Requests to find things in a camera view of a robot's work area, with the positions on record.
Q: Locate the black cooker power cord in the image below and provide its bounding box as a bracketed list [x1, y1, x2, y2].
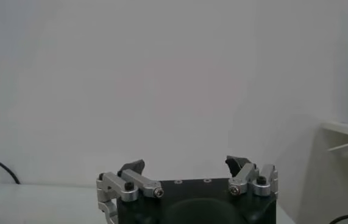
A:
[0, 154, 21, 185]

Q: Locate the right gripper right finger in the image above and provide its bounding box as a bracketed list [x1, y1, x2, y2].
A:
[224, 155, 280, 198]

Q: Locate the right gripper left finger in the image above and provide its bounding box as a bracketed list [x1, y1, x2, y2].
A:
[96, 158, 165, 224]

